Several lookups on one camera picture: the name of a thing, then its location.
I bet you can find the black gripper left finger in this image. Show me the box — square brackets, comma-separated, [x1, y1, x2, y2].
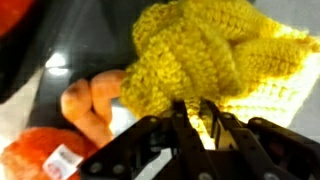
[79, 99, 218, 180]

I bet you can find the yellow knitted cloth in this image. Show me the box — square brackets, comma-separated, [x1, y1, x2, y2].
[119, 0, 320, 151]

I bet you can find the orange ball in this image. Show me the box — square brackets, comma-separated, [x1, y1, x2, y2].
[0, 0, 36, 38]

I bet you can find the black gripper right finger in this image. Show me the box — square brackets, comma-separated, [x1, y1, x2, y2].
[201, 99, 320, 180]

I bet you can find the orange plush toy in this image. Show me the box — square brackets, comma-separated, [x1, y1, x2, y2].
[0, 69, 128, 180]

